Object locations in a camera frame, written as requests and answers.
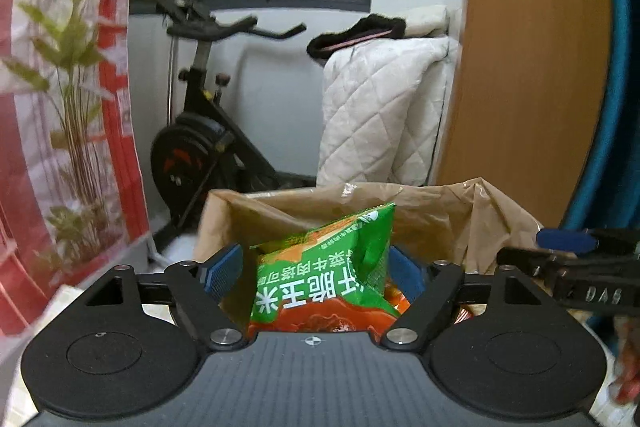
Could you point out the teal curtain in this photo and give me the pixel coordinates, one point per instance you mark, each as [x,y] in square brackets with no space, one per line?
[607,195]

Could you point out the cardboard box with plastic liner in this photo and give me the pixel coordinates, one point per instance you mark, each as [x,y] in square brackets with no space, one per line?
[466,223]

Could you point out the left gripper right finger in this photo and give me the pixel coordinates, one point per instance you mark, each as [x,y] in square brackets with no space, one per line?
[432,294]

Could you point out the black pink garment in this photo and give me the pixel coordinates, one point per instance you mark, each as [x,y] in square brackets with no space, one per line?
[368,28]

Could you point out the red printed backdrop curtain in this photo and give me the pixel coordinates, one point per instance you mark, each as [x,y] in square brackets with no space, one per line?
[71,186]

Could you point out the black exercise bike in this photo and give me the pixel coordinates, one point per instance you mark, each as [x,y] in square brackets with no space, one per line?
[201,148]

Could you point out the white quilted blanket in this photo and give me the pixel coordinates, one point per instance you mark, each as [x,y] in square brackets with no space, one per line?
[383,102]

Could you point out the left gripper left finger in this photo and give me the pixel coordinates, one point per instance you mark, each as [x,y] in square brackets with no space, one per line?
[197,289]

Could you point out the green corn snack bag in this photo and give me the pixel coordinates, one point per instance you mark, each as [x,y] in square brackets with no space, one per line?
[328,280]

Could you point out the orange chips bag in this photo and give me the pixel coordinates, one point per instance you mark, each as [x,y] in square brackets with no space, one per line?
[396,298]

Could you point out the checkered bunny tablecloth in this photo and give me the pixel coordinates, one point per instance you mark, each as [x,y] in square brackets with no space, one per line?
[512,356]

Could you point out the person's right hand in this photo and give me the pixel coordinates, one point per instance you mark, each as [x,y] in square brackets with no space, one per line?
[625,387]

